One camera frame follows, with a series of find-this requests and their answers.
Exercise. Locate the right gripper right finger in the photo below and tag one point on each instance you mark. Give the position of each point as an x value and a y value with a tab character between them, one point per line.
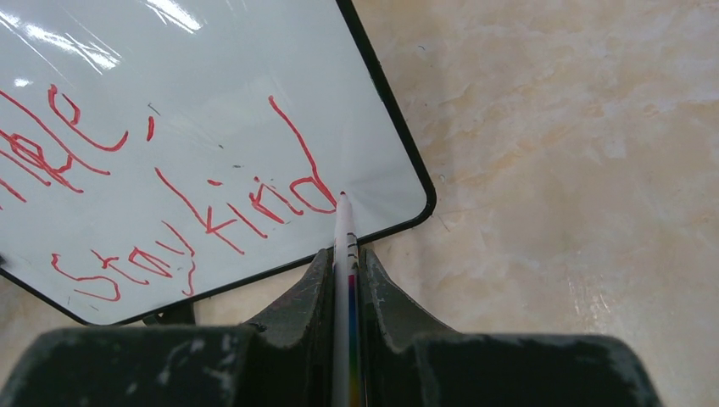
413	359

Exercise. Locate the red capped white marker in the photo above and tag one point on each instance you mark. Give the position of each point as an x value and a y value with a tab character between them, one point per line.
347	387

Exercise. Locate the black framed whiteboard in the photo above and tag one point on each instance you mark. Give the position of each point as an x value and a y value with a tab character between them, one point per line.
154	153

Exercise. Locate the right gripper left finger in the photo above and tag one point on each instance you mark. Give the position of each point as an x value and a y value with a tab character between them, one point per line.
280	357

